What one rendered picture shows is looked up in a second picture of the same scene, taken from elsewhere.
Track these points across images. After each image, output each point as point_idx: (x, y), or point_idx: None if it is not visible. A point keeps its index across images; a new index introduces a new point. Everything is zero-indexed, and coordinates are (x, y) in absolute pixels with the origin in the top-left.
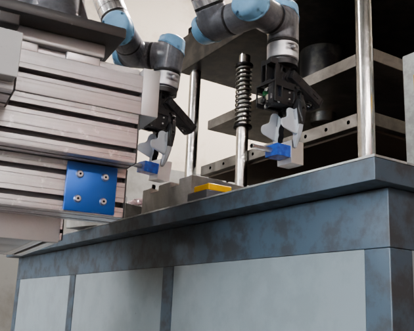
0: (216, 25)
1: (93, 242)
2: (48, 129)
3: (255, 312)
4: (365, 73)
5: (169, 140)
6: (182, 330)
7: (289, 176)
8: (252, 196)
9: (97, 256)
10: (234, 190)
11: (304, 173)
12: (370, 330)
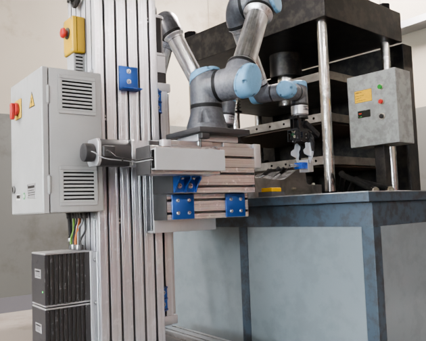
0: (265, 97)
1: None
2: (221, 183)
3: (303, 251)
4: (325, 91)
5: None
6: (257, 259)
7: (324, 193)
8: (303, 199)
9: None
10: (291, 195)
11: (333, 193)
12: (365, 260)
